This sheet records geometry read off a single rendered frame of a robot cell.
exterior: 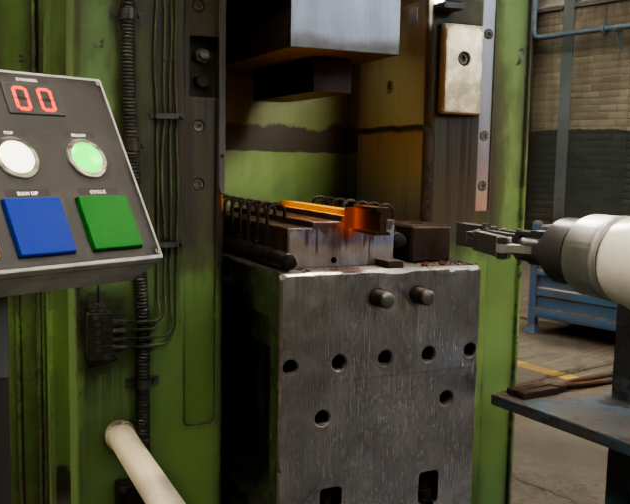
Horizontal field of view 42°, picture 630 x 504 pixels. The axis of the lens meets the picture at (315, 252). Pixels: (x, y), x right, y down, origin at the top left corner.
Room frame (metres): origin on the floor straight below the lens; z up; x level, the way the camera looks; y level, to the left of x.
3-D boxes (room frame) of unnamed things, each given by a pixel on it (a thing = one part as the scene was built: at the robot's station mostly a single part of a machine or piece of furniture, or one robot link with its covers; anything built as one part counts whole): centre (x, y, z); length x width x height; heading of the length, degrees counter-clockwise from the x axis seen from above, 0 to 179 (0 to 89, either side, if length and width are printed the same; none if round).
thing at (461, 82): (1.62, -0.28, 1.27); 0.09 x 0.02 x 0.17; 115
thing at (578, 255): (0.86, -0.31, 1.00); 0.09 x 0.06 x 0.09; 115
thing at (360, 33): (1.56, 0.04, 1.32); 0.42 x 0.20 x 0.10; 25
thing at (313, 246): (1.56, 0.04, 0.96); 0.42 x 0.20 x 0.09; 25
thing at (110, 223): (1.05, 0.27, 1.01); 0.07 x 0.05 x 0.07; 140
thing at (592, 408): (1.37, -0.56, 0.68); 0.40 x 0.30 x 0.02; 122
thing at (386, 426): (1.59, 0.00, 0.69); 0.56 x 0.38 x 0.45; 25
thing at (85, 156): (1.08, 0.30, 1.09); 0.05 x 0.03 x 0.04; 115
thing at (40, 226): (0.98, 0.33, 1.01); 0.07 x 0.05 x 0.07; 140
